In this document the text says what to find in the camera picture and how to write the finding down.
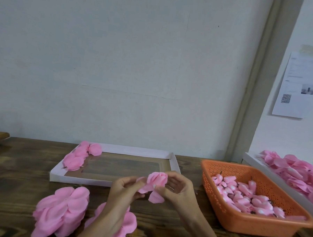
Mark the person's right hand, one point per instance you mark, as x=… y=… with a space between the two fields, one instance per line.
x=179 y=195

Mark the person's left hand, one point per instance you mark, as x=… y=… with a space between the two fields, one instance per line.
x=122 y=192

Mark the white shallow tray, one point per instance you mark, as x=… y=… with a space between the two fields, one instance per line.
x=120 y=167

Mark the pink petal flower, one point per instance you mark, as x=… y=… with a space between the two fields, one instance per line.
x=156 y=180

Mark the stack of pink petals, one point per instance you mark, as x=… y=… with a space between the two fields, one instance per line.
x=125 y=225
x=60 y=211

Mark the group of finished pink roses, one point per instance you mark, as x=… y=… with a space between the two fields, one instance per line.
x=77 y=156

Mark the pink rose buds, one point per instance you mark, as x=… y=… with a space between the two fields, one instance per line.
x=246 y=197

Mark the pile of pink petals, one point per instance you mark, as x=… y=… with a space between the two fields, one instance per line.
x=297 y=174

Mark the person's left forearm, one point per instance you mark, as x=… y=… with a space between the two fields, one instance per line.
x=98 y=226

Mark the person's right forearm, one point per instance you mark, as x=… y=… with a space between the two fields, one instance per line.
x=203 y=232

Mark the orange plastic basket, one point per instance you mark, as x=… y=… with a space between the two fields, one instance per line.
x=255 y=226

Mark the white paper notice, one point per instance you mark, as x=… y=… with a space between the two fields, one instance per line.
x=299 y=85

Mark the grey door frame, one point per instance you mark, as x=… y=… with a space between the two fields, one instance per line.
x=261 y=75

